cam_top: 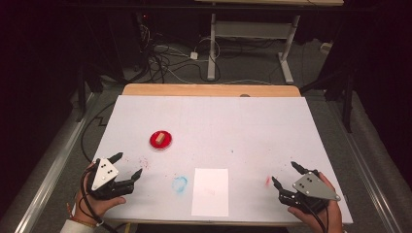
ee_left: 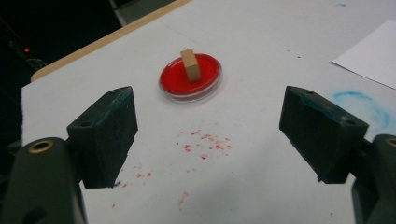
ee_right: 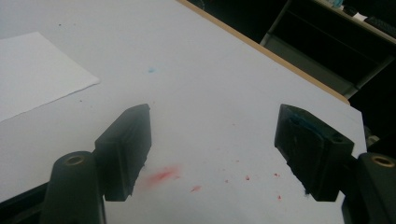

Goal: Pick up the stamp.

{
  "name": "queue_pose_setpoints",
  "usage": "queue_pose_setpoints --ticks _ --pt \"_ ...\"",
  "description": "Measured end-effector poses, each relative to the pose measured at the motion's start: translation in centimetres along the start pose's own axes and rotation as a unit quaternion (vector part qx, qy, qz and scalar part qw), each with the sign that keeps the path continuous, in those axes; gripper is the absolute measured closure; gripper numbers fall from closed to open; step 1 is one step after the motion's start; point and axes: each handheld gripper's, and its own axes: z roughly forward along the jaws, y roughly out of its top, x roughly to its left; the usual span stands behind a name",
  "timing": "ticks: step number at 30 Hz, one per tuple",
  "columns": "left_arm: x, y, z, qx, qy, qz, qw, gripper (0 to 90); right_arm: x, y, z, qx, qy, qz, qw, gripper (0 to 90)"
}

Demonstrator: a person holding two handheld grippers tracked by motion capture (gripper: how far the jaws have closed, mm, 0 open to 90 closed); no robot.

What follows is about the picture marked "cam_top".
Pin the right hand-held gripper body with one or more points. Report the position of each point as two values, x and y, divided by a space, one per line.
312 187

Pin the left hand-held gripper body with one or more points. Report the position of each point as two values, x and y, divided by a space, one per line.
103 173

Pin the wooden stamp block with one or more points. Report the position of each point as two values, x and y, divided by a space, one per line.
160 138

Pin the red ink pad dish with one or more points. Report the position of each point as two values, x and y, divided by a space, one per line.
167 141

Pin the person's left hand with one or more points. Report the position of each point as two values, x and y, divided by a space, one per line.
92 208

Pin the person's right hand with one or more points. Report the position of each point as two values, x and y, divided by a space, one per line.
332 220

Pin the white paper sheet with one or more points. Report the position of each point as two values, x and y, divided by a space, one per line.
210 194

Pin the black tripod stand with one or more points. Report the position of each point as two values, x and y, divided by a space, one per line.
348 103

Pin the wooden table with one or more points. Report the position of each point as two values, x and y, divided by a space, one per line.
194 89

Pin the white floor socket box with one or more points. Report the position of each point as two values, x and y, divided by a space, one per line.
326 47

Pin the white power adapter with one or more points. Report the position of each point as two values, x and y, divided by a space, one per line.
193 55

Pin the white metal-legged desk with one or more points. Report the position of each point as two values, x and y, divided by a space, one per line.
249 29

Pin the grey metal floor rail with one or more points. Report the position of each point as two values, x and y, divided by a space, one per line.
372 181
48 191

